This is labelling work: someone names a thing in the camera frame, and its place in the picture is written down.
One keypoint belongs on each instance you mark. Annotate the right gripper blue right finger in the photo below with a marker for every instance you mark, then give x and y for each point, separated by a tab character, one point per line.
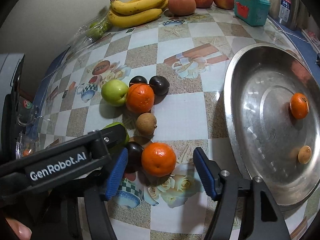
205	169

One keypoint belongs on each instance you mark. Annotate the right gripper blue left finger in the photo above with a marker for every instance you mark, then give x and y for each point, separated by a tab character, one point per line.
115	170

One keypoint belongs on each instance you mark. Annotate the dark plum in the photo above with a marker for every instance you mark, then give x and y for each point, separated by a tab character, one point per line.
138	80
159	84
134	162

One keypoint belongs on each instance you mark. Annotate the orange with sticker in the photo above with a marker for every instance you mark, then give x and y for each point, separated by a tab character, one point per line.
158	159

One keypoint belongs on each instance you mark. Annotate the orange tangerine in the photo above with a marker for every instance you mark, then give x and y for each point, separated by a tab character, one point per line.
140	98
299	106

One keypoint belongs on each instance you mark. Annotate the person's hand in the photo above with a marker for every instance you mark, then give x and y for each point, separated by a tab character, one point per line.
21	231

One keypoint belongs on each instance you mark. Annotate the clear box of kumquats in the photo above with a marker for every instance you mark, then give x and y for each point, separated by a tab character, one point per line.
25	146

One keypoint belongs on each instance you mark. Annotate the glass mug with sticker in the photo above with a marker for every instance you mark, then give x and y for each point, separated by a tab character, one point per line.
27	112

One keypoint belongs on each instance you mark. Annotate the checkered printed tablecloth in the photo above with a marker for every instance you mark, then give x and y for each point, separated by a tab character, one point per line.
192	53

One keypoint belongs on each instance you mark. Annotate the large steel plate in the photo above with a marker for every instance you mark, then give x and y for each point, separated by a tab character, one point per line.
264	136

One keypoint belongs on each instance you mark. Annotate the clear box of green fruit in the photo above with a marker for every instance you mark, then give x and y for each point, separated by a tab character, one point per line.
89	33

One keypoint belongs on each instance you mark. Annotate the yellow banana bunch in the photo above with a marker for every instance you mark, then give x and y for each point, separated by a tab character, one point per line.
135	12

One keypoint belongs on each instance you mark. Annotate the teal box with red crab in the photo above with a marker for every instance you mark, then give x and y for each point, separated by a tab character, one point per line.
253	12

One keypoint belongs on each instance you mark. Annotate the front red apple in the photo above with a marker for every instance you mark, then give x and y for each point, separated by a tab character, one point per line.
182	7

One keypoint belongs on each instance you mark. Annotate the stainless steel kettle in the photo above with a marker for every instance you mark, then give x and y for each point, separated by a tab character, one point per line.
292	14

